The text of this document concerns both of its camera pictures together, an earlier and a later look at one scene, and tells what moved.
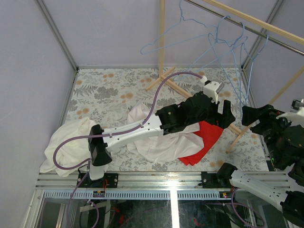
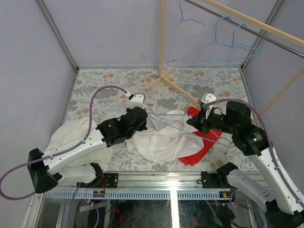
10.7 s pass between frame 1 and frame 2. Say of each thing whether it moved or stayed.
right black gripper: moved
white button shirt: stayed
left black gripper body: moved
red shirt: stayed
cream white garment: stayed
